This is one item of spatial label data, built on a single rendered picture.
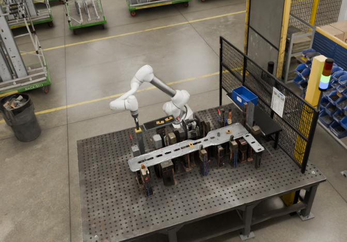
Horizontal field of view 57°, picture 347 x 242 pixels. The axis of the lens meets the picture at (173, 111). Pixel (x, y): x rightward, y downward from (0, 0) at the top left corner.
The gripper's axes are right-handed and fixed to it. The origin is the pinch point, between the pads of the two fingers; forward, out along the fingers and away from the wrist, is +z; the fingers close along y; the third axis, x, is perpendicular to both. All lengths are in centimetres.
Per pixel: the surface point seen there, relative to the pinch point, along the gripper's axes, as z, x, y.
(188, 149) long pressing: 19, 43, 39
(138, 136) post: 10.3, -1.4, 3.5
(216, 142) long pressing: 19, 76, 43
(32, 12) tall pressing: 75, -116, -725
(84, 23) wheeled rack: 90, 11, -588
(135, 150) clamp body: 13.1, -10.5, 21.2
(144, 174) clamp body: 13, -12, 57
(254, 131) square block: 15, 119, 50
